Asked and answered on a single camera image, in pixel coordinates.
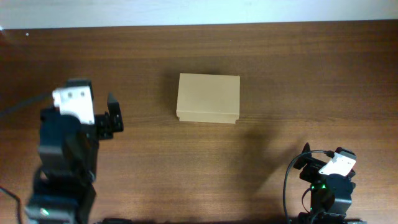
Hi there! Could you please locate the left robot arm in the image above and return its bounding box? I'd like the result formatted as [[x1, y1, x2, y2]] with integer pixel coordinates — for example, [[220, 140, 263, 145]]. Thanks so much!
[[24, 79, 124, 223]]

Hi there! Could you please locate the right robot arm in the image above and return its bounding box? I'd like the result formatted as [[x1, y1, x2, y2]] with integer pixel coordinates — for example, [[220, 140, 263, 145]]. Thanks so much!
[[293, 143, 357, 224]]

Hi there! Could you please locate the cardboard box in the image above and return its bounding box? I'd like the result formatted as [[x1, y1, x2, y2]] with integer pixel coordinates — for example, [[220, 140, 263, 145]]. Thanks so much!
[[176, 73, 241, 124]]

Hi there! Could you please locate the right black cable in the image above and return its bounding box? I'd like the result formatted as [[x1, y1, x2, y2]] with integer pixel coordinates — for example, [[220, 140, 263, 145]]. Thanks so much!
[[282, 149, 336, 224]]

